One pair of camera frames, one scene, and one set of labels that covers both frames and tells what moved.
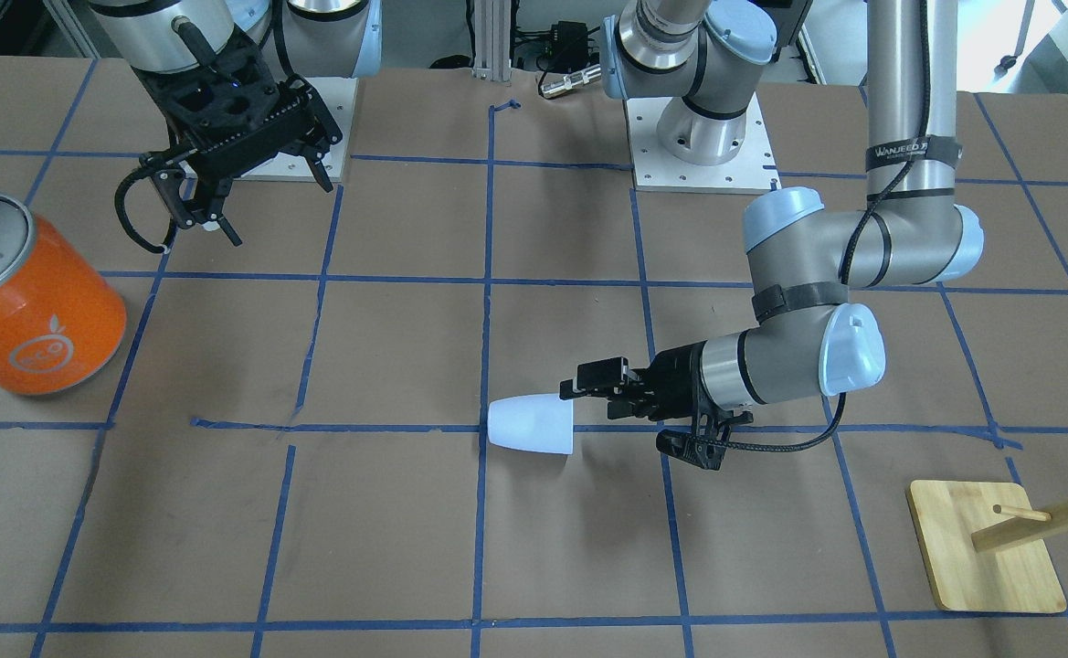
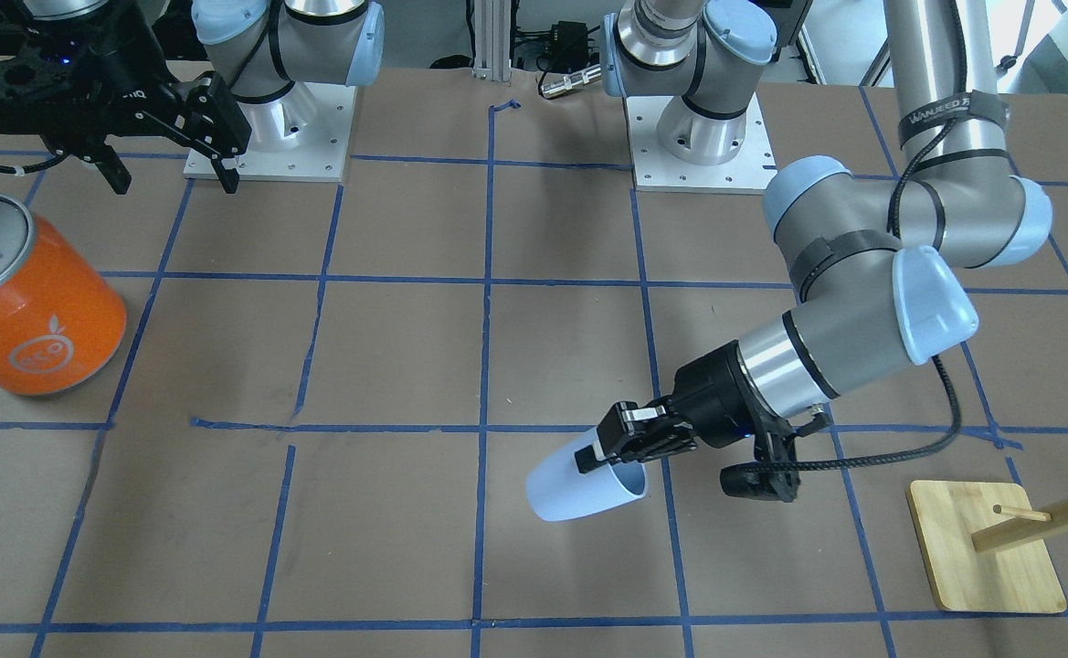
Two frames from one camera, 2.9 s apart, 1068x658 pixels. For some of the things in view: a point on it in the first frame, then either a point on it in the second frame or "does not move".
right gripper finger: x=194 y=196 → x=111 y=164
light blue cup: x=538 y=422 → x=555 y=489
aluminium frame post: x=492 y=40 does not move
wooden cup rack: x=987 y=548 does not move
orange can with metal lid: x=30 y=309 does not move
